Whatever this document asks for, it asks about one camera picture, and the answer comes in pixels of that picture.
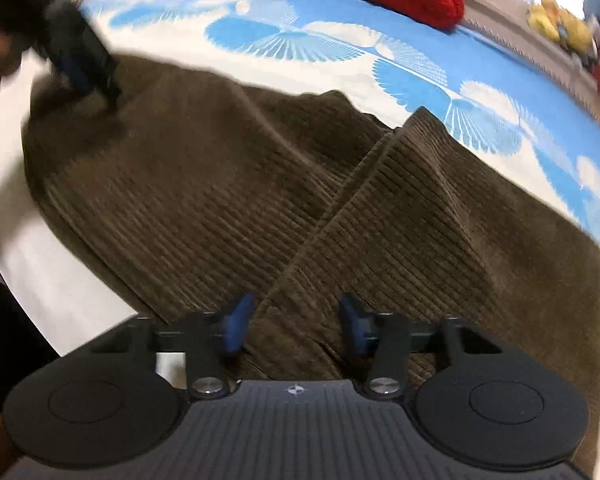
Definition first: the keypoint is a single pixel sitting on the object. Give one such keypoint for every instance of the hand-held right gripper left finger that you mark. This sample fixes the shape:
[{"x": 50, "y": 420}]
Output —
[{"x": 237, "y": 325}]

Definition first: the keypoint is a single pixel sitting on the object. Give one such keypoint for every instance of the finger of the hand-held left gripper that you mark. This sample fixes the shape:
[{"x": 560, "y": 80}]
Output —
[
  {"x": 77, "y": 70},
  {"x": 102, "y": 67}
]

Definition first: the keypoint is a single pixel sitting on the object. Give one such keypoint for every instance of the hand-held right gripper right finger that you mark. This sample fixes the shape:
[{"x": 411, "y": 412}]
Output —
[{"x": 352, "y": 325}]

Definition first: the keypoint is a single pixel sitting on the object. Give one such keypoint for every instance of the blue and white printed blanket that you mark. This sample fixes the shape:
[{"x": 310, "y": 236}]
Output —
[{"x": 290, "y": 45}]

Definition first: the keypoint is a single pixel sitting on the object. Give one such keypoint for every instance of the yellow plush toy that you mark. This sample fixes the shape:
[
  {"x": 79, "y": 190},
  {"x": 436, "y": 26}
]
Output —
[{"x": 560, "y": 22}]

